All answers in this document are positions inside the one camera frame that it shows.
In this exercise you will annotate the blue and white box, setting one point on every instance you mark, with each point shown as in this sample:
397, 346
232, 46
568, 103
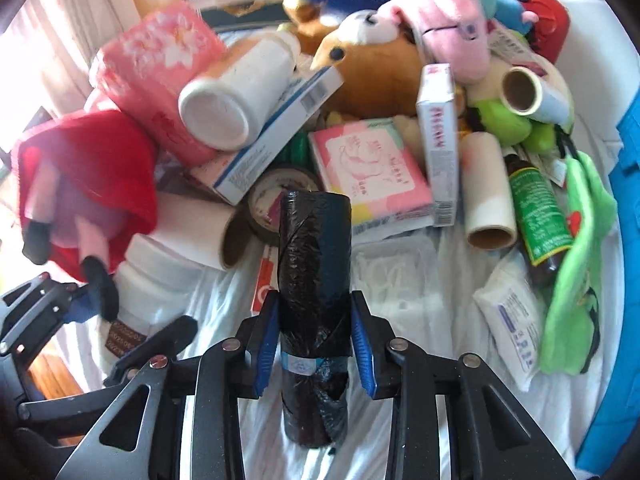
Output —
270, 147

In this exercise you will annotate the pink sanitary pad pack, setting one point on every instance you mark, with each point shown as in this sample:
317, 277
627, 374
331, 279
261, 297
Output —
370, 170

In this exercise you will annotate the pink floral tissue pack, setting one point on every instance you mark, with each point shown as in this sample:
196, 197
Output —
150, 55

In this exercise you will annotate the white wet wipe packet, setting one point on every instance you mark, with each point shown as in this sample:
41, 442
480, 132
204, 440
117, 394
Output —
510, 315

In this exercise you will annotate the dark green plastic object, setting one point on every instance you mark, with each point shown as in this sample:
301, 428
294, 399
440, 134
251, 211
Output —
299, 147

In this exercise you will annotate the pink pig plush with glasses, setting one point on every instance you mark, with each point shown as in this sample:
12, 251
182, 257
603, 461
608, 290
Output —
445, 5

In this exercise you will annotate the white and red barcode box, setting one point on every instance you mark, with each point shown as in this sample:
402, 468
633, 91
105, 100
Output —
517, 50

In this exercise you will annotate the dark bottle with green label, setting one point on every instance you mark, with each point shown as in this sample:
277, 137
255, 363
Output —
537, 215

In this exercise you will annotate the small blue plush toy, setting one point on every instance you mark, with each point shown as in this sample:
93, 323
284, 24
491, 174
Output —
510, 7

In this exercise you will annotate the brown bear plush toy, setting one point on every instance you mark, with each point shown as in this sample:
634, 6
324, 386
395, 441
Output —
370, 75

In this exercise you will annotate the clear plastic packet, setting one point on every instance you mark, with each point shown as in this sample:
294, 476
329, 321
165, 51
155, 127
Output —
400, 280

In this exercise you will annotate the white bottle with orange label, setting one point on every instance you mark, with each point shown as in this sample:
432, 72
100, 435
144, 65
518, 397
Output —
235, 90

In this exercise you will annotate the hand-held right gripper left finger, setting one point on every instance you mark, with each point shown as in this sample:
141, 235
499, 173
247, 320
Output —
265, 345

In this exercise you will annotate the green vegetable plush toy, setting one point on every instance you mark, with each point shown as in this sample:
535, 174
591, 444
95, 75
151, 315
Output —
580, 285

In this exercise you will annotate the blue plastic crate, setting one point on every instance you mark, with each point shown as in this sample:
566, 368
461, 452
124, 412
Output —
625, 210

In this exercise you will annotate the black garbage bag roll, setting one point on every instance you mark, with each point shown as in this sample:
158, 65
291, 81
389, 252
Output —
312, 260

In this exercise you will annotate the light curtain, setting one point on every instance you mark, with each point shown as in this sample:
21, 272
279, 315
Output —
60, 35

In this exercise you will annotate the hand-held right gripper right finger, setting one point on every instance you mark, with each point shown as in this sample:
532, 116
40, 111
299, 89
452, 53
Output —
362, 350

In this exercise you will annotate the white lint roller refill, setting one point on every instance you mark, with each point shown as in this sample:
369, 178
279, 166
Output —
545, 100

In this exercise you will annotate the pig plush in red dress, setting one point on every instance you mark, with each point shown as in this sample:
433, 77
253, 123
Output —
90, 170

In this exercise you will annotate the red and white card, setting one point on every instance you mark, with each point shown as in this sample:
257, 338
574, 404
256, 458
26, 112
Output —
262, 285

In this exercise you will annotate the white plastic jar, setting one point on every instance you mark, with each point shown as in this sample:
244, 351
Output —
150, 280

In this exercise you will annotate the brown tape roll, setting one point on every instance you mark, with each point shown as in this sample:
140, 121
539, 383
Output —
262, 210

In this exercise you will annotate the red toy suitcase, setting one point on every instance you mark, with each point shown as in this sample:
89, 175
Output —
545, 20

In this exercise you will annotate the white and pink medicine box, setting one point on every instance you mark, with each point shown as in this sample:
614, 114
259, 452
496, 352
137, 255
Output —
437, 160

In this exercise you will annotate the green frog plush toy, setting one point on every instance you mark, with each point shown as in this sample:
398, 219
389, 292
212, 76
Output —
500, 120

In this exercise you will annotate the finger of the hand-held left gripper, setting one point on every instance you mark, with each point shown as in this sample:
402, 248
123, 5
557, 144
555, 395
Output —
30, 302
160, 340

